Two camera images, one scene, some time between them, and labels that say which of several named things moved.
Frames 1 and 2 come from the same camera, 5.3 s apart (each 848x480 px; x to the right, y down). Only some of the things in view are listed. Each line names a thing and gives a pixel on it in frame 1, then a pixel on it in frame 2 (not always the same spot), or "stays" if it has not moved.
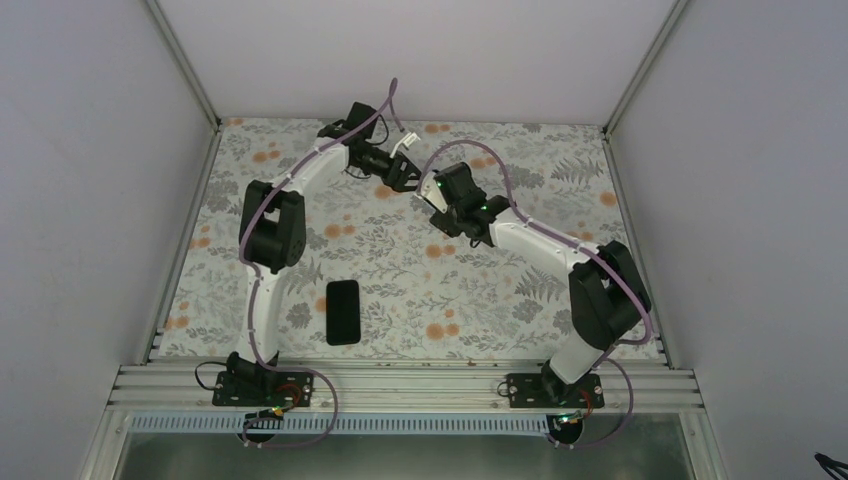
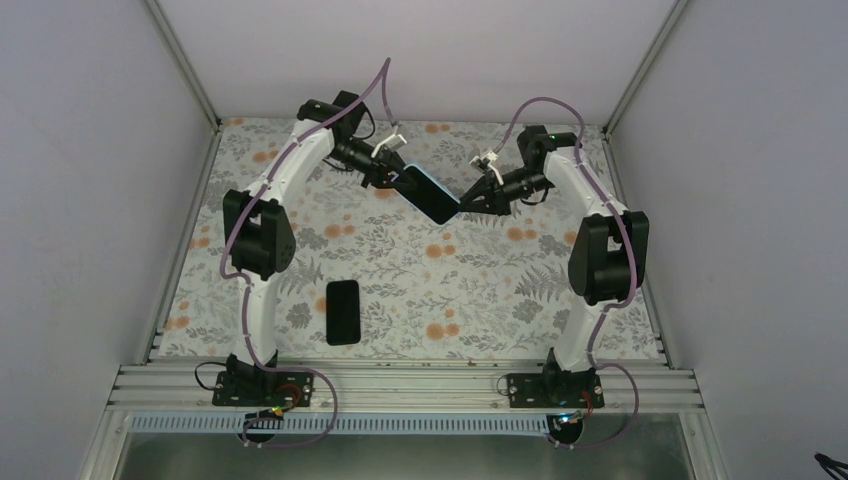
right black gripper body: (445, 225) -> (536, 180)
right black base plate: (529, 391) stays
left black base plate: (263, 389) stays
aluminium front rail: (399, 388) stays
